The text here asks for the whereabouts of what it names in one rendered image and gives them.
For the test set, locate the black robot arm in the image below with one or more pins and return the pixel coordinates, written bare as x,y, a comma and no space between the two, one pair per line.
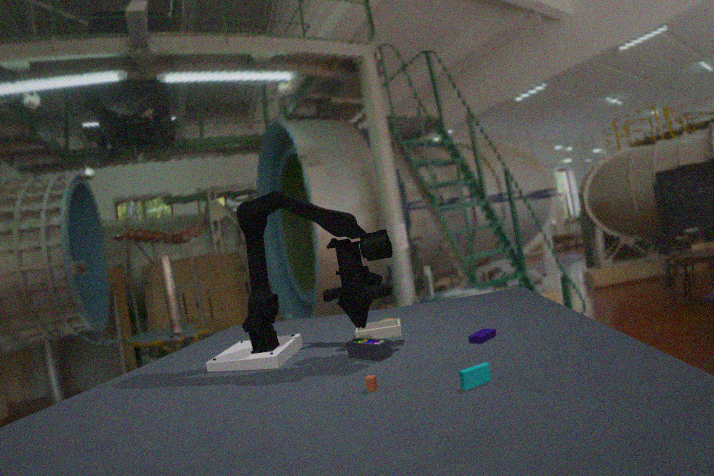
252,217

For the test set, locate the teal rectangular block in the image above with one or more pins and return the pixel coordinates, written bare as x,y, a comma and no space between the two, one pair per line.
475,376

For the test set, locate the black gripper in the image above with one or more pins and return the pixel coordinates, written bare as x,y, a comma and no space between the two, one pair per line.
353,285

